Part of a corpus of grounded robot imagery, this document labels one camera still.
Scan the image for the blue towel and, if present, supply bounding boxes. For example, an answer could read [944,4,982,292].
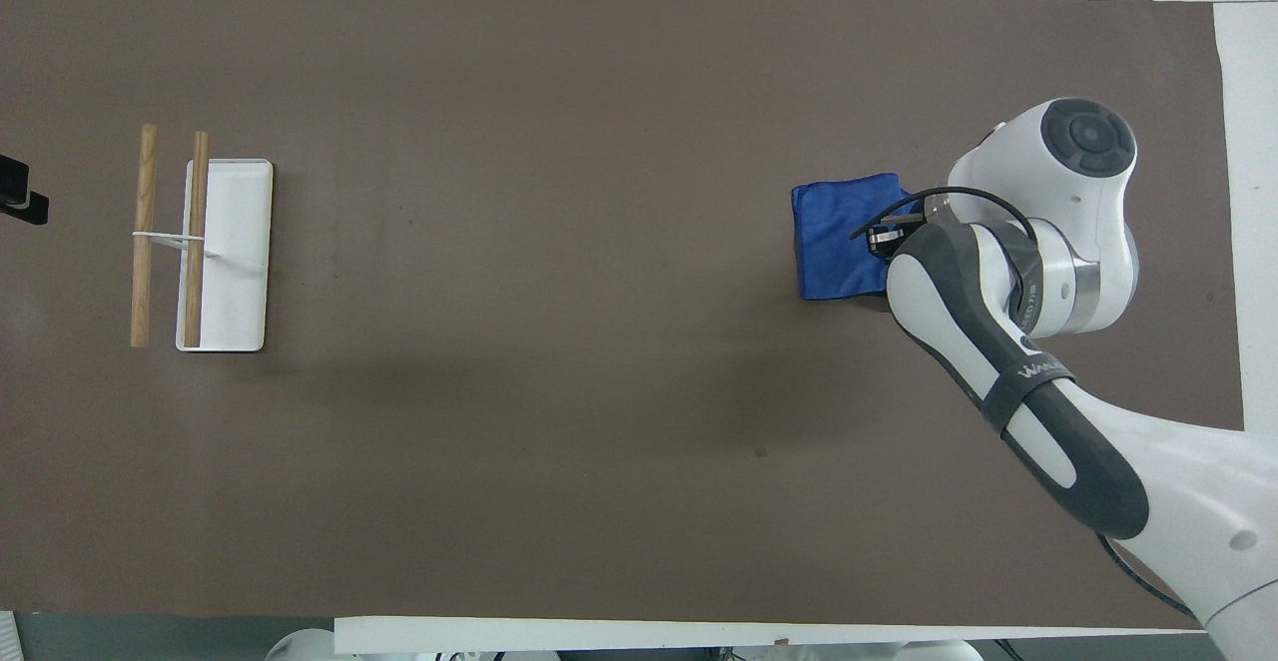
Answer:
[792,173,916,302]

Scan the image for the black stand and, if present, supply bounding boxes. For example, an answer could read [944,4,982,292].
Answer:
[0,153,50,227]

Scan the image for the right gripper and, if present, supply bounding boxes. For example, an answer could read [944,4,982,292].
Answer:
[866,204,928,262]

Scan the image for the black cable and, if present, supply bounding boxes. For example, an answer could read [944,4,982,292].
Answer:
[1095,530,1199,621]
[850,186,1039,255]

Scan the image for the white towel rack wooden bars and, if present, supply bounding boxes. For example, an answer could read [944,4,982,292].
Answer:
[130,123,275,353]

